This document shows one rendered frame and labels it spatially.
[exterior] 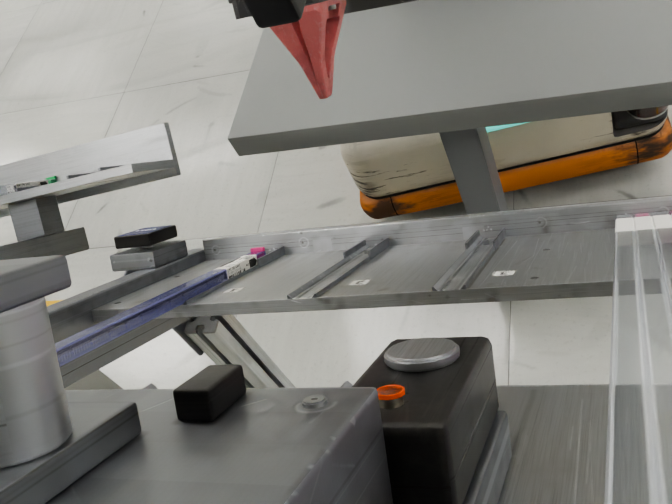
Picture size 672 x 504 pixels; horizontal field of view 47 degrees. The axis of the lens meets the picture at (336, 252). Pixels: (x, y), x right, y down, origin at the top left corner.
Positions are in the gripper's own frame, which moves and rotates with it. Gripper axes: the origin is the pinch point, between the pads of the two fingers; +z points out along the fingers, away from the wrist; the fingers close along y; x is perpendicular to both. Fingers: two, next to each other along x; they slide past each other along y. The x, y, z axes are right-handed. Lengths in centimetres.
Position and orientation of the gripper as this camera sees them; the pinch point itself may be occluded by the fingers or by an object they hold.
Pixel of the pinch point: (323, 87)
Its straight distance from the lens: 63.7
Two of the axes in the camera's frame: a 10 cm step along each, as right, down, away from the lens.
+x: 2.9, -3.8, 8.8
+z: 2.1, 9.2, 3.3
